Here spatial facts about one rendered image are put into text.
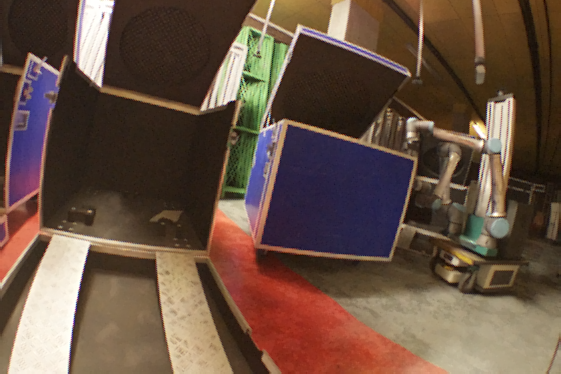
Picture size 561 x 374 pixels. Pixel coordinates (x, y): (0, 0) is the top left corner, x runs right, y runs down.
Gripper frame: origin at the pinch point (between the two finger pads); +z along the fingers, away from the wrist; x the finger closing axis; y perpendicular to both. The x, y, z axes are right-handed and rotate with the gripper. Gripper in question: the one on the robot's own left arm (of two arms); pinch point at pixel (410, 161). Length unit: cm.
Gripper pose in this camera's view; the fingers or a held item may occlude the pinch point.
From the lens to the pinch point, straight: 204.9
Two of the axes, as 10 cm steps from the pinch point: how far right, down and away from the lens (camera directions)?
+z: -1.9, 9.7, -1.5
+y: -2.3, 1.0, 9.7
